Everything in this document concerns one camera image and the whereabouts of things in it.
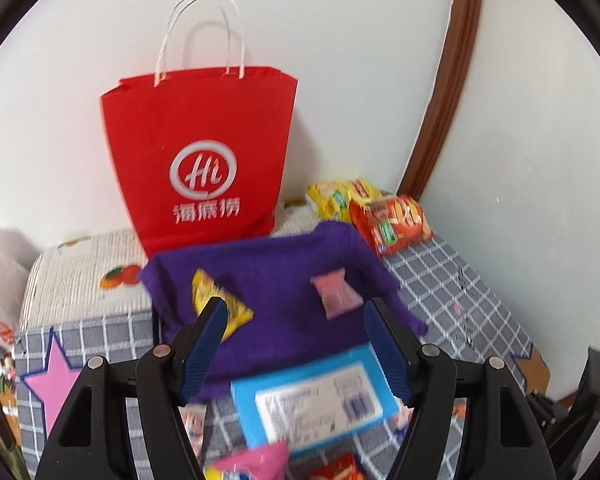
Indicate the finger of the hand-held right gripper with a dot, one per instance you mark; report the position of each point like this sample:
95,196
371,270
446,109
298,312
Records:
592,385

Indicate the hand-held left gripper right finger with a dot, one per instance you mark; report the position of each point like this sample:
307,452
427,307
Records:
387,355

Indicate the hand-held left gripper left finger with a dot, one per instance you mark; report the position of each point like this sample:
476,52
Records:
205,355

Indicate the purple felt cloth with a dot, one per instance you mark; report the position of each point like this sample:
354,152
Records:
290,310

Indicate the bright pink snack packet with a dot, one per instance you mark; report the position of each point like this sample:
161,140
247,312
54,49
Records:
260,462

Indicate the yellow orange snack packet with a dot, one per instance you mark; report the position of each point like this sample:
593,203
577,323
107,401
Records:
230,310

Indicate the small pink candy packet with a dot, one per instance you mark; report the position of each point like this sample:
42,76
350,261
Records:
336,295

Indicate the grey checked blanket pink star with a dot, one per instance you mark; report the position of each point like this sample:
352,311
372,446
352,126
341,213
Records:
445,280

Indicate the blue flat box white label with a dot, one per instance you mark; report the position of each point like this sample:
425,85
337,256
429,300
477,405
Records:
300,400

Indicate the red orange snack packet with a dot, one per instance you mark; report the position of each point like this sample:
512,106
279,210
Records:
337,467

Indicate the orange snack bag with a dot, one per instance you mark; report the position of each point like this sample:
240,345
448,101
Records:
392,225

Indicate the yellow green chip bag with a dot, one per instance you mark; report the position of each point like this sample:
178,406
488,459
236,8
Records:
327,200

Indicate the brown door frame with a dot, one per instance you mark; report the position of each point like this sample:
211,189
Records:
455,60

